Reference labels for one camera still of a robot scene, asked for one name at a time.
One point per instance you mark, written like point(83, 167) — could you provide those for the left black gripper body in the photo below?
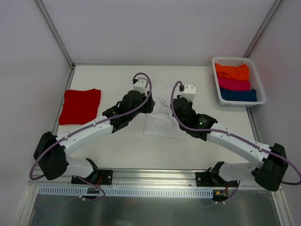
point(148, 106)

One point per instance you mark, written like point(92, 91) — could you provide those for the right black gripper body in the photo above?
point(177, 103)

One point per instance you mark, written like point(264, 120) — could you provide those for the white t shirt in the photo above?
point(161, 123)

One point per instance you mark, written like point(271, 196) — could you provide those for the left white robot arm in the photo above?
point(52, 154)

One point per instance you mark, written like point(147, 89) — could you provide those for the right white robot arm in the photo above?
point(265, 164)

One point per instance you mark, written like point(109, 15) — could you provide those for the pink t shirt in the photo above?
point(234, 85)

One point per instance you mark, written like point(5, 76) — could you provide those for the folded red t shirt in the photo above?
point(80, 107)

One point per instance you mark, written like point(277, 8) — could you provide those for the blue t shirt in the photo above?
point(246, 96)

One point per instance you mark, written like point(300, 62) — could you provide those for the orange t shirt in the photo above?
point(240, 73)

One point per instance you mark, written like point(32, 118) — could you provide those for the white plastic basket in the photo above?
point(254, 80)

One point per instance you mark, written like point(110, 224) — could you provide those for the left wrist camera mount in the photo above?
point(141, 85)

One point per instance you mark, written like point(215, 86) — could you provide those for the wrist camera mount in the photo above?
point(141, 85)
point(187, 91)

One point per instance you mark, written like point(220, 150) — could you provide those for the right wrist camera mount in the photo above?
point(187, 91)

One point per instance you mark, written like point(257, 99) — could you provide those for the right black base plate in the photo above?
point(208, 179)

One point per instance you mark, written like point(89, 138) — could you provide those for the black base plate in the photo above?
point(105, 176)
point(208, 179)

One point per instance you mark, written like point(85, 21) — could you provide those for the aluminium mounting rail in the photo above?
point(147, 178)

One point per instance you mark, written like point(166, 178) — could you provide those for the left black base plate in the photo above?
point(105, 176)

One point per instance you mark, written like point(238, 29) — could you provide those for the white slotted cable duct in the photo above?
point(127, 192)

